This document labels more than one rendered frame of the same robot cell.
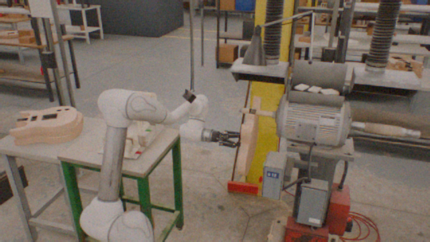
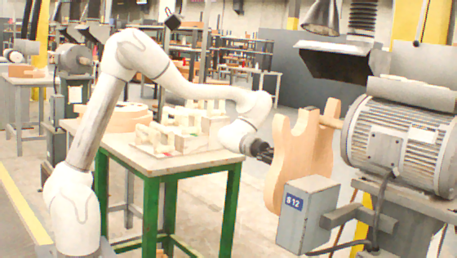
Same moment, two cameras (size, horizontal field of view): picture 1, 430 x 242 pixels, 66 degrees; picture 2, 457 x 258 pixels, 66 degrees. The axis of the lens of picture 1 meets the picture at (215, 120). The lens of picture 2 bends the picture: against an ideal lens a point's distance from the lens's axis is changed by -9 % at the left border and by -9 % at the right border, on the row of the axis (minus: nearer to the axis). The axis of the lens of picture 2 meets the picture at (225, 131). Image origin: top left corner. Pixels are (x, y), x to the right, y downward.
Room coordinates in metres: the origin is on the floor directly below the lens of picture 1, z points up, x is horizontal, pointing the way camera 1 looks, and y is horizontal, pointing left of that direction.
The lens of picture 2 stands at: (0.44, -0.61, 1.48)
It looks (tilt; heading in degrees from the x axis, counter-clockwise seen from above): 13 degrees down; 30
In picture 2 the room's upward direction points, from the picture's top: 6 degrees clockwise
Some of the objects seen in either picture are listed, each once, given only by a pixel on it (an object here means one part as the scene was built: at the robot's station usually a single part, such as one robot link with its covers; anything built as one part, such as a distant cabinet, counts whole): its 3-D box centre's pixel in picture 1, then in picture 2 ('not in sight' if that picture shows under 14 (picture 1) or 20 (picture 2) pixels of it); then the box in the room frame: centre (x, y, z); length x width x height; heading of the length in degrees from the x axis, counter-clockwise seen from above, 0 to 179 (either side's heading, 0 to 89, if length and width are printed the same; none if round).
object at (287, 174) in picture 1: (289, 169); (342, 215); (1.55, -0.41, 1.02); 0.19 x 0.04 x 0.04; 163
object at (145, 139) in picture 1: (132, 134); (179, 138); (2.01, 0.57, 0.98); 0.27 x 0.16 x 0.09; 77
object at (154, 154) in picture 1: (129, 187); (162, 211); (1.98, 0.63, 0.55); 0.62 x 0.58 x 0.76; 73
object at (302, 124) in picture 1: (312, 120); (406, 144); (1.69, -0.54, 1.25); 0.41 x 0.27 x 0.26; 73
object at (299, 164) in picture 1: (305, 165); (376, 220); (1.58, -0.51, 1.02); 0.13 x 0.04 x 0.04; 73
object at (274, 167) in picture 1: (287, 179); (329, 228); (1.49, -0.39, 0.99); 0.24 x 0.21 x 0.26; 73
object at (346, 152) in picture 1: (320, 143); (417, 192); (1.68, -0.61, 1.11); 0.36 x 0.24 x 0.04; 73
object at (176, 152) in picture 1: (178, 185); (227, 237); (2.13, 0.29, 0.45); 0.05 x 0.05 x 0.90; 73
